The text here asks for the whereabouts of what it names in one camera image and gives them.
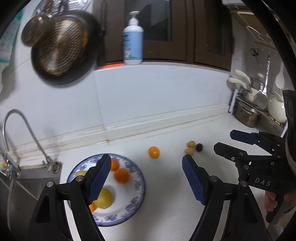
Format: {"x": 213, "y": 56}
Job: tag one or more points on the small steel lidded pot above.
{"x": 256, "y": 83}

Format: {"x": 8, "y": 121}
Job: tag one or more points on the greenish citrus fruit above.
{"x": 81, "y": 173}

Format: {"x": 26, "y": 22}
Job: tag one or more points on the blue patterned white plate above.
{"x": 129, "y": 197}

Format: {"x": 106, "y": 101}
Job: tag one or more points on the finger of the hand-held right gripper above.
{"x": 241, "y": 137}
{"x": 229, "y": 150}

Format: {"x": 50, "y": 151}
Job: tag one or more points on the white rice paddle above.
{"x": 279, "y": 81}

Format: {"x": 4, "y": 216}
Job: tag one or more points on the steel sink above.
{"x": 23, "y": 185}

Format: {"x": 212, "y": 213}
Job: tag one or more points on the person's right hand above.
{"x": 270, "y": 201}

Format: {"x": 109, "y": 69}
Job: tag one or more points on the large orange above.
{"x": 122, "y": 175}
{"x": 93, "y": 206}

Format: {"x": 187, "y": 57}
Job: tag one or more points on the slim chrome faucet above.
{"x": 13, "y": 111}

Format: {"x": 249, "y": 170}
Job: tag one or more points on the black frying pan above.
{"x": 93, "y": 46}

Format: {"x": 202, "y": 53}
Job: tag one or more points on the large yellow citrus fruit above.
{"x": 105, "y": 198}

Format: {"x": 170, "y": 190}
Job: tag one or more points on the brass perforated strainer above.
{"x": 62, "y": 46}

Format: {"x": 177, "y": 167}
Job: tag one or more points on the blue white pump bottle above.
{"x": 133, "y": 41}

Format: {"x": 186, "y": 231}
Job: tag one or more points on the steel spatula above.
{"x": 261, "y": 100}

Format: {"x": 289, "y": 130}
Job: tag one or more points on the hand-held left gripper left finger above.
{"x": 99, "y": 178}

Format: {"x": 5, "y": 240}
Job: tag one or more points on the white wall hook rack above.
{"x": 261, "y": 39}

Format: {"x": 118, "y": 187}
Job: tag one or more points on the small dark fruit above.
{"x": 199, "y": 147}

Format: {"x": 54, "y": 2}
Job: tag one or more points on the steel dish rack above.
{"x": 232, "y": 102}

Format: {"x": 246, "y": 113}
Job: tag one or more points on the dark wooden window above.
{"x": 182, "y": 30}

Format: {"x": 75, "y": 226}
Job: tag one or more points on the black scissors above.
{"x": 254, "y": 51}

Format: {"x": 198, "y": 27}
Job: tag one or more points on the large chrome faucet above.
{"x": 10, "y": 168}

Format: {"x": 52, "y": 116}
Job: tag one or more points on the green white bag box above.
{"x": 9, "y": 46}

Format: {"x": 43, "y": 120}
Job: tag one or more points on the steel steamer rack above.
{"x": 78, "y": 4}

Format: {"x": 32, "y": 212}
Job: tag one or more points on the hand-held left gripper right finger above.
{"x": 193, "y": 180}

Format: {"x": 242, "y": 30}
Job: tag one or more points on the white ceramic pitcher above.
{"x": 276, "y": 109}

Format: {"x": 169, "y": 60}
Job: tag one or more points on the large steel pot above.
{"x": 245, "y": 115}

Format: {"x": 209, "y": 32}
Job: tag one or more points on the small orange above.
{"x": 115, "y": 165}
{"x": 153, "y": 152}

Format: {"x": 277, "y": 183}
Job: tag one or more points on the small brown fruit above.
{"x": 189, "y": 151}
{"x": 190, "y": 144}

